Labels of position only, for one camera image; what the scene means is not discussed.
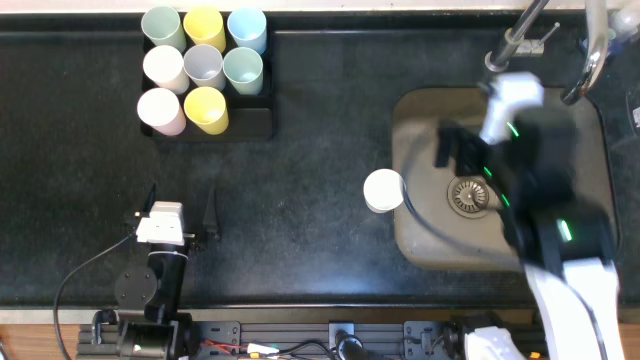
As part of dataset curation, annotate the yellow cup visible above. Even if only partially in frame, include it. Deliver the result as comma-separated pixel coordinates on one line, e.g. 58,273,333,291
183,86,230,136
182,6,227,54

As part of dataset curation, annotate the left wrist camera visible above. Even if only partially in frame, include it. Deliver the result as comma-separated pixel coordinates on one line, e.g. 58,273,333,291
134,200,186,246

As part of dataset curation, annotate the blue soap bottle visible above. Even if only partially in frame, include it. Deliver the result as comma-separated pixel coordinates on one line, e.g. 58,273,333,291
579,4,640,56

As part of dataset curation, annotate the white cup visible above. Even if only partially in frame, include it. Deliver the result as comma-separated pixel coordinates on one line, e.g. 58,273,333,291
362,168,406,215
142,44,191,95

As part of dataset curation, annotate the green cup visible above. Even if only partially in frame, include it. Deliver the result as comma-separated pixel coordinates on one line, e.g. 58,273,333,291
140,5,187,53
222,46,265,96

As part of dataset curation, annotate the mounting rail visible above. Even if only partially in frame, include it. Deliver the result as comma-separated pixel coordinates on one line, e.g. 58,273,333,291
74,319,551,360

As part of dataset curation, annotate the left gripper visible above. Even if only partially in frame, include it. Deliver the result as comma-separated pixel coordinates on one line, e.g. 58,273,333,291
142,182,222,251

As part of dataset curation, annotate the pink cup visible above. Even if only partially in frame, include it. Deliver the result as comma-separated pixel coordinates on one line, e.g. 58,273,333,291
136,87,187,137

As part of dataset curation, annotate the grey cup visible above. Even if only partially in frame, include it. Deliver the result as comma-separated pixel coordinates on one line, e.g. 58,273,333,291
182,43,227,91

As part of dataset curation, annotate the black tray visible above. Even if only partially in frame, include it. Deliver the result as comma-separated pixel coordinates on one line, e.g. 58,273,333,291
139,29,275,142

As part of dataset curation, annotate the black cable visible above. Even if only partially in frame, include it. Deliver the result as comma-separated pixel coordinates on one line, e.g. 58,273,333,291
52,230,139,360
401,144,524,264

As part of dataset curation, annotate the steel tap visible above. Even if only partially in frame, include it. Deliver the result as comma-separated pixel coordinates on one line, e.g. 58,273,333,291
483,0,612,107

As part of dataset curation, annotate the steel sink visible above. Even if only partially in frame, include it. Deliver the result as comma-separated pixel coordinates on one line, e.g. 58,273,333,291
391,85,621,274

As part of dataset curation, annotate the blue cup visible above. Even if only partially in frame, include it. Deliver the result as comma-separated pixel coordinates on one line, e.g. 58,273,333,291
226,7,268,55

